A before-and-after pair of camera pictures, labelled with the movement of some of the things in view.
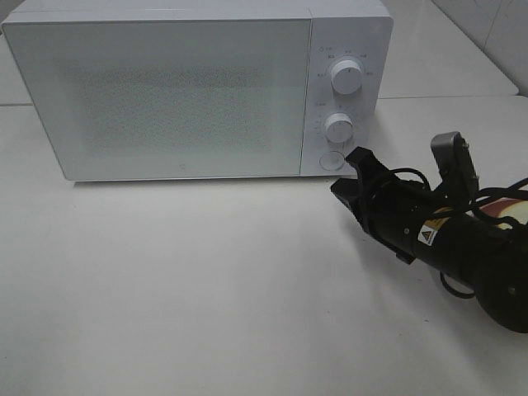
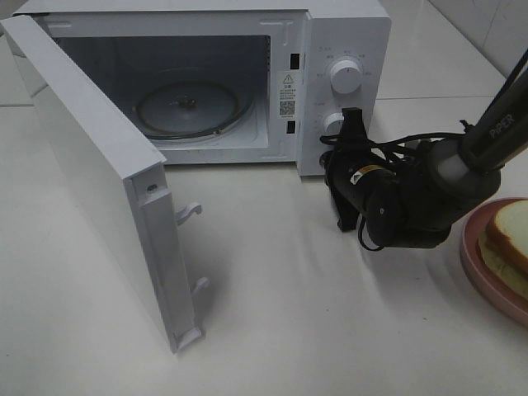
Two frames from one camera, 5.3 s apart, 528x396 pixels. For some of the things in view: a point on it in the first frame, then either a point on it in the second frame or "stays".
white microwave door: [134, 99] to [118, 166]
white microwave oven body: [153, 90] stays
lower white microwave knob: [339, 128] stays
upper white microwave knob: [346, 77] stays
